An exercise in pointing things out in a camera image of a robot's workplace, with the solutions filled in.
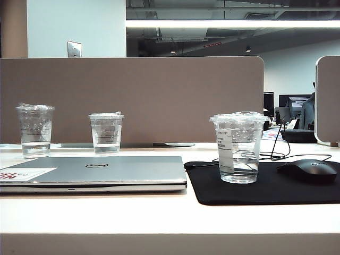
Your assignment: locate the clear plastic cup white label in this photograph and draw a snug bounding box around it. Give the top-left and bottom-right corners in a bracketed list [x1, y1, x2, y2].
[209, 111, 270, 184]

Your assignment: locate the short clear plastic cup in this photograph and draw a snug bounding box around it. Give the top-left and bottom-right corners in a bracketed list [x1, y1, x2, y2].
[88, 111, 125, 156]

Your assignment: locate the silver Dell laptop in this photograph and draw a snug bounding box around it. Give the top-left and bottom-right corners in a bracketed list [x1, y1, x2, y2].
[0, 155, 188, 194]

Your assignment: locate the tall clear plastic cup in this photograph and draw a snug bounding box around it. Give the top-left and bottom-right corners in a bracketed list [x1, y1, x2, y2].
[14, 101, 56, 159]

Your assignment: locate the wide brown desk divider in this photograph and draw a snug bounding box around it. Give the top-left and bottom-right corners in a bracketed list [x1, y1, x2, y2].
[0, 55, 265, 146]

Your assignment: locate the black mouse pad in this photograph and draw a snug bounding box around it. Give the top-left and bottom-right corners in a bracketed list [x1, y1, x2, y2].
[183, 160, 340, 206]

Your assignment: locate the printed paper leaflet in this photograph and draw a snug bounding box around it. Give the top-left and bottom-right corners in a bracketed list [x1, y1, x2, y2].
[262, 129, 284, 141]

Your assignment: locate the long ceiling light strip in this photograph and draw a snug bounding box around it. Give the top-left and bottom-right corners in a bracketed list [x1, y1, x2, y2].
[125, 20, 340, 29]

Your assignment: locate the black computer monitor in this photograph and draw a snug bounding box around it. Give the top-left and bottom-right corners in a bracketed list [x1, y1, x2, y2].
[278, 94, 313, 115]

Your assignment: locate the black fabric pouch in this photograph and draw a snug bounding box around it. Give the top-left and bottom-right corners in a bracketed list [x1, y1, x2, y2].
[280, 128, 318, 144]

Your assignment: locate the person in grey jacket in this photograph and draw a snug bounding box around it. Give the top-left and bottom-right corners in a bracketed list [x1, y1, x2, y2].
[299, 94, 316, 131]

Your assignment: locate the black computer mouse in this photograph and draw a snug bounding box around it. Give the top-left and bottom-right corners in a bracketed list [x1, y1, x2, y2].
[276, 158, 337, 184]

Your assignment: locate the brown desk divider white edge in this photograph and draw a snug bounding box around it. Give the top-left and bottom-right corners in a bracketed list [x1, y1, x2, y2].
[314, 55, 340, 147]

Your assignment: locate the thin black mouse cable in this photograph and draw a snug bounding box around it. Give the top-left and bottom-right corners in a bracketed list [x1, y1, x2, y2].
[211, 121, 333, 163]

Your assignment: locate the metal wall switch plate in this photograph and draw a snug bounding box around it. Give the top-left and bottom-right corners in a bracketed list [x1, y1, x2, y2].
[66, 40, 82, 58]

